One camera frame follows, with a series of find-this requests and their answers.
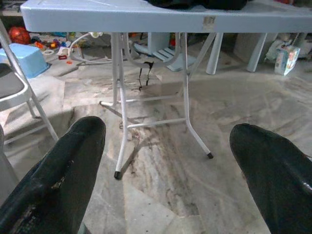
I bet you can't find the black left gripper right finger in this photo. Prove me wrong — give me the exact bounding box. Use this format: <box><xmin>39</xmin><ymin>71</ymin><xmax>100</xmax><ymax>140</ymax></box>
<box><xmin>229</xmin><ymin>123</ymin><xmax>312</xmax><ymax>234</ymax></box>

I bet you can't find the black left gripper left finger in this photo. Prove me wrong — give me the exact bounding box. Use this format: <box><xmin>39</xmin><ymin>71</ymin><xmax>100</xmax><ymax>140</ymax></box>
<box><xmin>0</xmin><ymin>116</ymin><xmax>107</xmax><ymax>234</ymax></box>

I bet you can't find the black garment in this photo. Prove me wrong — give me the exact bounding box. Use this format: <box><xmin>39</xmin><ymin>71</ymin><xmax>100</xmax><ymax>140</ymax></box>
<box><xmin>148</xmin><ymin>0</ymin><xmax>247</xmax><ymax>11</ymax></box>

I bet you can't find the grey metal folding chair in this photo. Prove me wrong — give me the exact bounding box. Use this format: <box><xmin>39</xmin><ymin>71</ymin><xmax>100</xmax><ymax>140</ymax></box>
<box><xmin>0</xmin><ymin>18</ymin><xmax>59</xmax><ymax>146</ymax></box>

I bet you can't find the light blue plastic stool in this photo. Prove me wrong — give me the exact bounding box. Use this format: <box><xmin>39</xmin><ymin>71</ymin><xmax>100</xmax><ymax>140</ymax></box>
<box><xmin>0</xmin><ymin>43</ymin><xmax>52</xmax><ymax>79</ymax></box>

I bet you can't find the printed diaper pack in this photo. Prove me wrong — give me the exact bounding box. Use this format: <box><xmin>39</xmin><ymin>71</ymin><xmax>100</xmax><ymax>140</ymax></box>
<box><xmin>265</xmin><ymin>39</ymin><xmax>301</xmax><ymax>76</ymax></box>

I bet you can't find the orange ball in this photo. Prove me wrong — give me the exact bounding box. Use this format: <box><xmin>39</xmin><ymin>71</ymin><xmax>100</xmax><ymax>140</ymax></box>
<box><xmin>8</xmin><ymin>26</ymin><xmax>32</xmax><ymax>45</ymax></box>

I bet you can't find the white hoop toy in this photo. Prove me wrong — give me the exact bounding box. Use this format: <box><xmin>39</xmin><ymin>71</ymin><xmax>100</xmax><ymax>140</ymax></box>
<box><xmin>70</xmin><ymin>31</ymin><xmax>117</xmax><ymax>66</ymax></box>

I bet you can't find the light blue slatted stool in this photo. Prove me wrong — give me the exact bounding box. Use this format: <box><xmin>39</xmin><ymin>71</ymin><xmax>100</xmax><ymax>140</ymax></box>
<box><xmin>133</xmin><ymin>43</ymin><xmax>197</xmax><ymax>72</ymax></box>

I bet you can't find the large white folding table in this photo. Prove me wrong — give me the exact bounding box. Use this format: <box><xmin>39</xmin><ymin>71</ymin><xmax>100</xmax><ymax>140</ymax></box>
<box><xmin>20</xmin><ymin>0</ymin><xmax>312</xmax><ymax>180</ymax></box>

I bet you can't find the black strap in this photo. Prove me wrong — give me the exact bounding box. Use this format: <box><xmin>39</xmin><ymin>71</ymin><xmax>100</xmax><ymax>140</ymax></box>
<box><xmin>138</xmin><ymin>60</ymin><xmax>155</xmax><ymax>91</ymax></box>

